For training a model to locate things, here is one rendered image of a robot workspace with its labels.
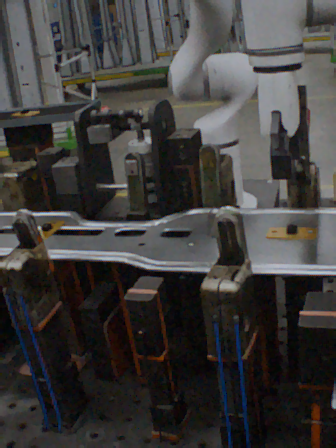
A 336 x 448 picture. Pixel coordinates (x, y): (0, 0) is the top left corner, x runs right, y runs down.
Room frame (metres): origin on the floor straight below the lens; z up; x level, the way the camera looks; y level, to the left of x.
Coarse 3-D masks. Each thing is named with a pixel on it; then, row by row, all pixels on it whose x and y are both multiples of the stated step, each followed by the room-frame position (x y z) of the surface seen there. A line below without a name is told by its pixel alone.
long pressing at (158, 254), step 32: (0, 224) 1.11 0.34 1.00; (64, 224) 1.05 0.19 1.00; (96, 224) 1.02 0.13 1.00; (128, 224) 0.99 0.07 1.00; (160, 224) 0.97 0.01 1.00; (192, 224) 0.95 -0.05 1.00; (256, 224) 0.91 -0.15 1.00; (288, 224) 0.88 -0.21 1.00; (320, 224) 0.86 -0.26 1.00; (0, 256) 0.97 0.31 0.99; (64, 256) 0.91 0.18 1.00; (96, 256) 0.89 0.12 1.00; (128, 256) 0.87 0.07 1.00; (160, 256) 0.84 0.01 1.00; (192, 256) 0.83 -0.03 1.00; (256, 256) 0.79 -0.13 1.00; (288, 256) 0.77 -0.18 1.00; (320, 256) 0.75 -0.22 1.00
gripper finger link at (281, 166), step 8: (272, 144) 0.78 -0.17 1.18; (280, 144) 0.78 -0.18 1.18; (280, 152) 0.79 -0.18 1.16; (272, 160) 0.81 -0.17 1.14; (280, 160) 0.80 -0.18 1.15; (288, 160) 0.80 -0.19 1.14; (272, 168) 0.81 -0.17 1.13; (280, 168) 0.80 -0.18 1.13; (288, 168) 0.80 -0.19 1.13; (272, 176) 0.81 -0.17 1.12; (280, 176) 0.80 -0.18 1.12; (288, 176) 0.80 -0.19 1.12
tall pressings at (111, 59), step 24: (72, 0) 8.84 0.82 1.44; (120, 0) 8.83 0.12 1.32; (144, 0) 8.73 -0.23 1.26; (72, 24) 9.07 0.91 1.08; (120, 24) 8.86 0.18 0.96; (144, 24) 8.67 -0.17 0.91; (72, 48) 9.01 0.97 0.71; (96, 48) 9.20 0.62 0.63; (144, 48) 8.68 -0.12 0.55; (72, 72) 8.80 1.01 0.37
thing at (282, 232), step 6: (270, 228) 0.87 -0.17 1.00; (276, 228) 0.87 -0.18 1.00; (282, 228) 0.87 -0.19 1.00; (288, 228) 0.84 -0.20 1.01; (294, 228) 0.84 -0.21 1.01; (300, 228) 0.86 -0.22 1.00; (306, 228) 0.85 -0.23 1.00; (312, 228) 0.85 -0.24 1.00; (270, 234) 0.85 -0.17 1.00; (276, 234) 0.85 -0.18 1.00; (282, 234) 0.84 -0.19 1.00; (288, 234) 0.84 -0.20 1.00; (294, 234) 0.84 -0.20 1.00; (300, 234) 0.83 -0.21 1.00; (306, 234) 0.83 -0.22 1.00; (312, 234) 0.83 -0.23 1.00
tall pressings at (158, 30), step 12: (132, 0) 10.57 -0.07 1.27; (156, 0) 10.47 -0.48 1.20; (168, 0) 10.64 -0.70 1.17; (180, 0) 10.87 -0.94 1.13; (156, 12) 10.43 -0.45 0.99; (168, 12) 10.70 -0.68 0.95; (180, 12) 10.80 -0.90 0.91; (156, 24) 10.42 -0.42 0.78; (180, 24) 10.62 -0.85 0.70; (120, 36) 10.61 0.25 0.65; (156, 36) 10.42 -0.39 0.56; (156, 48) 10.42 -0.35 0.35
